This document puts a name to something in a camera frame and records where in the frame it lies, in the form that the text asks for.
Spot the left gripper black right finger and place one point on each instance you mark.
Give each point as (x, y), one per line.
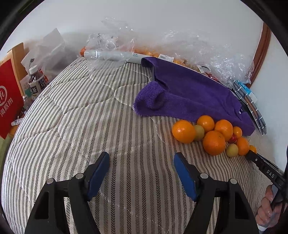
(234, 215)

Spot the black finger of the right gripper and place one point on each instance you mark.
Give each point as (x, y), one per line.
(263, 165)

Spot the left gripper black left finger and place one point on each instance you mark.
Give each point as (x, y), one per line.
(48, 213)

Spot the green kiwi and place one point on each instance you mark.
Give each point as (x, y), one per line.
(199, 132)
(232, 150)

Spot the red strawberry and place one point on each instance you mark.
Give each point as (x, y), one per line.
(233, 139)

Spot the small orange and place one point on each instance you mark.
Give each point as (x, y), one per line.
(184, 132)
(237, 132)
(253, 148)

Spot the large orange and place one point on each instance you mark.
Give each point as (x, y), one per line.
(225, 128)
(214, 143)

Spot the person's right hand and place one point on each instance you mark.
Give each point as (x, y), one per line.
(266, 216)

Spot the blue white tissue pack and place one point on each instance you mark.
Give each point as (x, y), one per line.
(248, 91)

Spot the grey checked folded cloth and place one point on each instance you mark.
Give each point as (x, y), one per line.
(246, 99)

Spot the clear crumpled plastic bag right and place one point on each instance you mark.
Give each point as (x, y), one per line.
(223, 63)

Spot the purple towel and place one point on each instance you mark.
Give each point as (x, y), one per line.
(149, 101)

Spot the striped grey bed quilt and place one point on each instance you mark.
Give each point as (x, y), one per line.
(81, 114)

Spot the red paper shopping bag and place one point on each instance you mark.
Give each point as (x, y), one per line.
(11, 98)

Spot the dark tea bottle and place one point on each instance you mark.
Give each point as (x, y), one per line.
(37, 82)

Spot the clear bag of oranges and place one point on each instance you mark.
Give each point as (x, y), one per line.
(173, 58)

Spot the white plastic bag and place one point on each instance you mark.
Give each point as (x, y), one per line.
(50, 55)

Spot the wooden chair back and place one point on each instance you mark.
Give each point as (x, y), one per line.
(16, 55)

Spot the clear plastic bag left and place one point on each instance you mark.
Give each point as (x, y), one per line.
(112, 48)

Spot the brown wooden door frame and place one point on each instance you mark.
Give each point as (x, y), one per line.
(261, 52)

